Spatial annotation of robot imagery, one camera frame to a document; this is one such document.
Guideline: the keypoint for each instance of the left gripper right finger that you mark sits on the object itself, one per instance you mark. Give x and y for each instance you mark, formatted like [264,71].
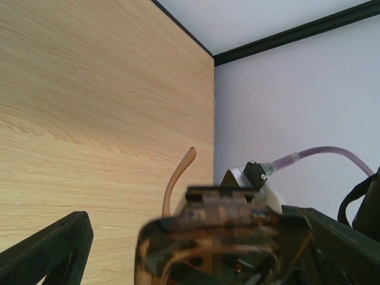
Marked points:
[354,253]

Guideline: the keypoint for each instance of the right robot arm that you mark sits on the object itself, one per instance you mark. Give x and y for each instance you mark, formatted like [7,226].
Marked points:
[366,220]

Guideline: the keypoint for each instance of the brown sunglasses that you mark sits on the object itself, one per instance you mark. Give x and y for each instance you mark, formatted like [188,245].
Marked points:
[218,235]

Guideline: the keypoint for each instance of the black aluminium frame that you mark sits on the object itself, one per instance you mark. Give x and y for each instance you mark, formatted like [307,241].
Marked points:
[229,30]

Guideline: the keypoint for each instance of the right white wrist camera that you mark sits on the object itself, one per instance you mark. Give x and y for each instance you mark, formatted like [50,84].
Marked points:
[255,175]

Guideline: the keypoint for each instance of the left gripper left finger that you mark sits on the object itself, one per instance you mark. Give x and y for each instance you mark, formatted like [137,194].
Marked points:
[56,254]

